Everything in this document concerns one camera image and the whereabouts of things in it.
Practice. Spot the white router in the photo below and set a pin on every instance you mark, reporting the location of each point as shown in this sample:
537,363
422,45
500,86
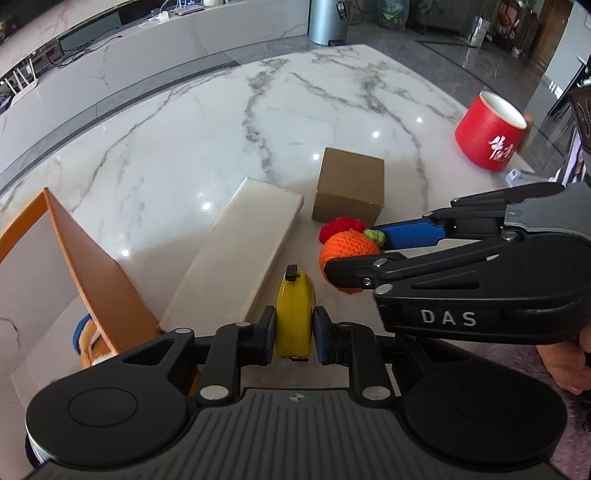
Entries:
23,87

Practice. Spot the red crochet item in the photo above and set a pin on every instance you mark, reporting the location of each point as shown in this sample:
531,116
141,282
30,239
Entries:
339,226

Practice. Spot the orange storage box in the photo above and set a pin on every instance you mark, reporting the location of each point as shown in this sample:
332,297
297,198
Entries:
92,277

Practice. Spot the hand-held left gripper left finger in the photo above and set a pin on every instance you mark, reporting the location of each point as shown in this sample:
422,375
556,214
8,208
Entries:
268,337

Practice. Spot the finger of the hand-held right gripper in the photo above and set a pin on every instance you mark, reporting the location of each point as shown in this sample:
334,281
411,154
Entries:
411,234
351,272

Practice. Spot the white power strip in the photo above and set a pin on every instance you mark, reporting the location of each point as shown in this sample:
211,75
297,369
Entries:
154,17

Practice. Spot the person's right hand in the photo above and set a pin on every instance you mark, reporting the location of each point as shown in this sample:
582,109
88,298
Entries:
565,364

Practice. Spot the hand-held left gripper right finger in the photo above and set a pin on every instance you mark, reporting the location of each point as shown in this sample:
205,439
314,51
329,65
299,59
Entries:
322,337

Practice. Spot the orange crochet fruit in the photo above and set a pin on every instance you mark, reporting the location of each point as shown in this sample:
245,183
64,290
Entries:
344,244

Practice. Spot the white flat box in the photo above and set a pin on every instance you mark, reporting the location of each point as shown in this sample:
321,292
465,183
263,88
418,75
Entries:
240,249

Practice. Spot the yellow toy banana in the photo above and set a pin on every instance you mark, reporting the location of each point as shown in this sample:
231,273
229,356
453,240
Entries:
295,314

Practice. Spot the purple shaggy rug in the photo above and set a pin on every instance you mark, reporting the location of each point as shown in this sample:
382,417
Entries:
577,438

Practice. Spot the brown cardboard box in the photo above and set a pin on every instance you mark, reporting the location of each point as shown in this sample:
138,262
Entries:
351,184

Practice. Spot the brown plush toy with blue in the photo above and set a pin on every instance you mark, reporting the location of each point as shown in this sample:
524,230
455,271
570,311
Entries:
92,346

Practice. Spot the red cylinder container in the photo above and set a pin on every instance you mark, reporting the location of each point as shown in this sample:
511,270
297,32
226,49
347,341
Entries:
485,134

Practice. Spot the glass jar with green plant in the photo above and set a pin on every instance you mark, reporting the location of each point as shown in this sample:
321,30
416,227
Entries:
392,14

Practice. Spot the silver trash can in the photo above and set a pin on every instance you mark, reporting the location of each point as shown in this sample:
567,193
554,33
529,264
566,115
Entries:
328,23

